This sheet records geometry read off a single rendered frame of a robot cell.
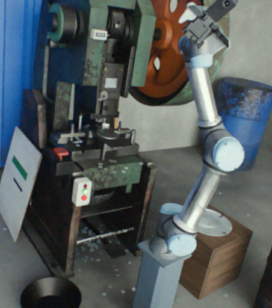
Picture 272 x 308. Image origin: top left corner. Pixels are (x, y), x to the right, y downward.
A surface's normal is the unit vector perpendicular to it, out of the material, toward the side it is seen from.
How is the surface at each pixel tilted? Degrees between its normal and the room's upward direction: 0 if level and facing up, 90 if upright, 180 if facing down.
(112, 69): 90
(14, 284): 0
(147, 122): 90
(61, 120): 90
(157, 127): 90
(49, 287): 49
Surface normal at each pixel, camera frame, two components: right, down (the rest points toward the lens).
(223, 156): 0.18, 0.28
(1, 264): 0.16, -0.91
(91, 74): 0.56, 0.40
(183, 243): 0.07, 0.51
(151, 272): -0.74, 0.15
